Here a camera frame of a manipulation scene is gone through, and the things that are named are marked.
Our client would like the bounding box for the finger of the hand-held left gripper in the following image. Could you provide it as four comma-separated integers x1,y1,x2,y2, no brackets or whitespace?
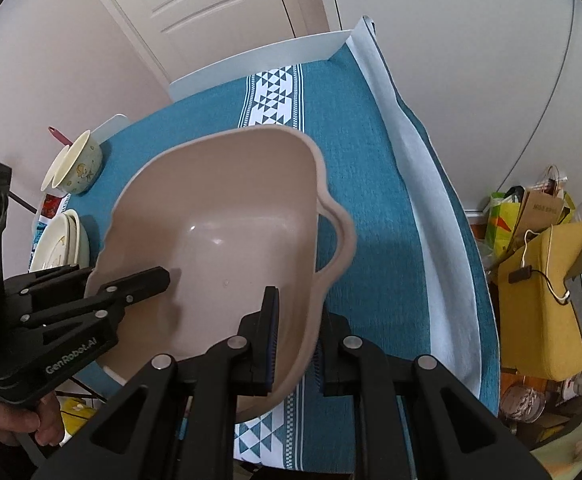
3,263,94,312
21,266,171,332

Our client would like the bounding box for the person's left hand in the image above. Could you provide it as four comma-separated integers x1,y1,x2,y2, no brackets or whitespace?
0,390,66,449

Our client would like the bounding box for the light green mat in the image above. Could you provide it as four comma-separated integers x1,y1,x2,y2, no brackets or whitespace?
531,410,582,480

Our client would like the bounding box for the pink plastic basin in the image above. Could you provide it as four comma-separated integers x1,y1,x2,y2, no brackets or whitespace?
85,127,358,423

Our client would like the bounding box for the plain white plate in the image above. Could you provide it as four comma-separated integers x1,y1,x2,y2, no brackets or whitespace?
68,220,91,267

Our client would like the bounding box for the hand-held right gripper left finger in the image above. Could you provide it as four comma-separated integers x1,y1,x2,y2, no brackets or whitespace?
31,286,280,480

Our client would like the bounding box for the blue tablecloth with white pattern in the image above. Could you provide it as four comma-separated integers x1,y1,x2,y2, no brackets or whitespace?
71,17,502,471

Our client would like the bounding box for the yellow stool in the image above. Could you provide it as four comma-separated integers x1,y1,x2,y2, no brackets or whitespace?
498,222,582,382

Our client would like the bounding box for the plain cream bowl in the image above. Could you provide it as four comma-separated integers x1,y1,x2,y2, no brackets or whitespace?
41,130,92,192

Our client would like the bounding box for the white plate with duck print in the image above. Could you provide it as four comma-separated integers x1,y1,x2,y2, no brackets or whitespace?
30,212,78,273

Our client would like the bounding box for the white door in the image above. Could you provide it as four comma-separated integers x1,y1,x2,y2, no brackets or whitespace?
73,0,332,96

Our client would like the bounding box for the green shopping bag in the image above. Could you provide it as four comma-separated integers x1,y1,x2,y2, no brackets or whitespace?
488,187,526,257

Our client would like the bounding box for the white wardrobe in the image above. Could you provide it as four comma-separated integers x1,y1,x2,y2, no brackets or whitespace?
321,0,582,211

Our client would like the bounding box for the white cable with black adapter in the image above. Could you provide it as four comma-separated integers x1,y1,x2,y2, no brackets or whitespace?
508,230,572,306

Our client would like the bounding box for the glass jar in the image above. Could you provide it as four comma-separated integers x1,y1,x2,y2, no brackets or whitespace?
501,382,546,424

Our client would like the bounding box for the cream bowl with duck print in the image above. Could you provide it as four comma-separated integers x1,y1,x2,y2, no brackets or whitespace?
53,141,104,196

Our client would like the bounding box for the pink plastic tool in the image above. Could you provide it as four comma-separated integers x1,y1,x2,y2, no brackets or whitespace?
48,126,75,147

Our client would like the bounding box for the brown paper bag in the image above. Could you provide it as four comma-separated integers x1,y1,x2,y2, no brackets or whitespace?
511,165,572,253

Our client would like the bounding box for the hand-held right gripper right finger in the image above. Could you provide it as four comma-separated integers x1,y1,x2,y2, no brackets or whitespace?
316,310,538,480

